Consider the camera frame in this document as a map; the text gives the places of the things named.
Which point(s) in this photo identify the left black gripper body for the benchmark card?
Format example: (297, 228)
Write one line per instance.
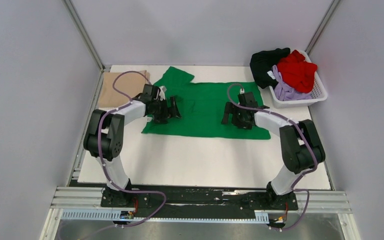
(160, 111)

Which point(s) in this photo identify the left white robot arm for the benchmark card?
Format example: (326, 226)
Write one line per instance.
(104, 138)

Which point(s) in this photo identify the aluminium frame rail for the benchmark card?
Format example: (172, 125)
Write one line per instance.
(320, 201)

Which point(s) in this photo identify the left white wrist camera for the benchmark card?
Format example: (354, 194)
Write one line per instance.
(162, 92)

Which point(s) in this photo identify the green t shirt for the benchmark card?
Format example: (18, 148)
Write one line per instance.
(201, 106)

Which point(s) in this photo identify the black t shirt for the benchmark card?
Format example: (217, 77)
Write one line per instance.
(261, 64)

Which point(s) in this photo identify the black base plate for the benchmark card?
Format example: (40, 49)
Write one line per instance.
(199, 202)

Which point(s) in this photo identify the white slotted cable duct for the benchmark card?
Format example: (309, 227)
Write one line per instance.
(117, 216)

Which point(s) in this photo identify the lilac t shirt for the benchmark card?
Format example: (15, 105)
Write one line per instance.
(284, 92)

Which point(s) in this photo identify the red t shirt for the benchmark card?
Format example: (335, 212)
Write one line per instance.
(297, 72)

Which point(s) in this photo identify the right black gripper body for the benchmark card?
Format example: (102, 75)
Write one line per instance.
(237, 119)

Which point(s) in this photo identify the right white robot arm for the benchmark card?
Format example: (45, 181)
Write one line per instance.
(301, 148)

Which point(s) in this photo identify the white laundry basket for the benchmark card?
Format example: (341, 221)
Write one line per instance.
(318, 92)

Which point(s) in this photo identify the folded beige t shirt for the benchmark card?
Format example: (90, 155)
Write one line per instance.
(130, 83)

